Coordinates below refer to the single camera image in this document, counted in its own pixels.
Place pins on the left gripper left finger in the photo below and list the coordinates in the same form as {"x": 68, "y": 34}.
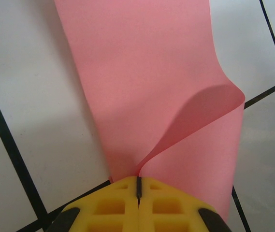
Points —
{"x": 113, "y": 207}

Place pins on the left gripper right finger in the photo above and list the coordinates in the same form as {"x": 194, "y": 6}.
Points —
{"x": 166, "y": 207}

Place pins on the pink cloth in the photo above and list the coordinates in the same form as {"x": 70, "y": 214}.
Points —
{"x": 139, "y": 72}

